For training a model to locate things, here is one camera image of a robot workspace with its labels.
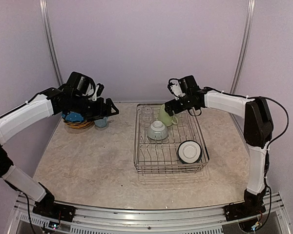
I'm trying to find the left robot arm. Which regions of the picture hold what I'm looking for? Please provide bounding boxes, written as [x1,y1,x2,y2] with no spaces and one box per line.
[0,72,119,217]

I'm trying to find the light blue mug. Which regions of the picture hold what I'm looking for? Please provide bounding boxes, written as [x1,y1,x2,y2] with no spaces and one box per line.
[94,117,108,128]

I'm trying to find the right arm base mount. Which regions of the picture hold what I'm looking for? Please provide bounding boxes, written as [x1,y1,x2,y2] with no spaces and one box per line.
[223,193,266,221]

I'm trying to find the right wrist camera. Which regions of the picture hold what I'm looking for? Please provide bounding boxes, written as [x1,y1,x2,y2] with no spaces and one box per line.
[167,78,184,100]

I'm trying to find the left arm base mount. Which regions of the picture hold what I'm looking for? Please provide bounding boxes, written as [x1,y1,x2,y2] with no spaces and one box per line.
[33,193,76,222]

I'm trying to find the right aluminium corner post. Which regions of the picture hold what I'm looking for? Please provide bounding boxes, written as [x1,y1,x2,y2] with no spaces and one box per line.
[229,0,256,95]

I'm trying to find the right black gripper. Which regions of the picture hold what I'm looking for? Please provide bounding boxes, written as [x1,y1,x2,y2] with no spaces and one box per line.
[166,94,196,116]

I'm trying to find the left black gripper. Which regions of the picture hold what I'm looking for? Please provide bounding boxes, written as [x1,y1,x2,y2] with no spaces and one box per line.
[71,94,119,122]

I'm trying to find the blue dotted plate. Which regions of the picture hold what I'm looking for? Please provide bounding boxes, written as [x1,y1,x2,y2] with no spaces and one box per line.
[62,112,84,123]

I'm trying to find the aluminium corner post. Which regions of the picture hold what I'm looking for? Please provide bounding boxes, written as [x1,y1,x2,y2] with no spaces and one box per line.
[39,0,63,86]
[229,0,256,95]

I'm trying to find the green mug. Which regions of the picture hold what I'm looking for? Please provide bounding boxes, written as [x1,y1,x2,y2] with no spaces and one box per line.
[158,104,178,127]

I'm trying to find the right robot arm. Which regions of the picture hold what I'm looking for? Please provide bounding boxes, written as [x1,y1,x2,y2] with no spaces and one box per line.
[165,75,277,216]

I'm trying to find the beige floral plate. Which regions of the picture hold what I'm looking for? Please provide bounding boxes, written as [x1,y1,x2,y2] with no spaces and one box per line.
[64,120,96,130]

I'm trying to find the green grid pattern bowl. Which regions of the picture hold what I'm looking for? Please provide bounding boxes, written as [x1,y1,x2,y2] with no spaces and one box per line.
[147,120,168,140]

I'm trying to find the metal wire dish rack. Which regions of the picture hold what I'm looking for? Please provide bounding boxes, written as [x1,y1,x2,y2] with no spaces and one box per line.
[133,103,209,174]

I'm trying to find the clear glass tumbler left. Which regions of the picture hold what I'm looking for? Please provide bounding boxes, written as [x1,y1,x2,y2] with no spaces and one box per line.
[141,106,153,126]

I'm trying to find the left aluminium corner post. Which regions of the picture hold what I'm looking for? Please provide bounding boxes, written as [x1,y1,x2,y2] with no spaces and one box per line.
[39,0,63,86]

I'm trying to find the aluminium front rail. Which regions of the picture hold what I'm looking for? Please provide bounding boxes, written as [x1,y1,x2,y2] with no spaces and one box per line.
[7,192,291,234]

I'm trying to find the black rimmed white bowl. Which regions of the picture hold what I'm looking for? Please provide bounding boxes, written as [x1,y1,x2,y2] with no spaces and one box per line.
[177,140,203,164]

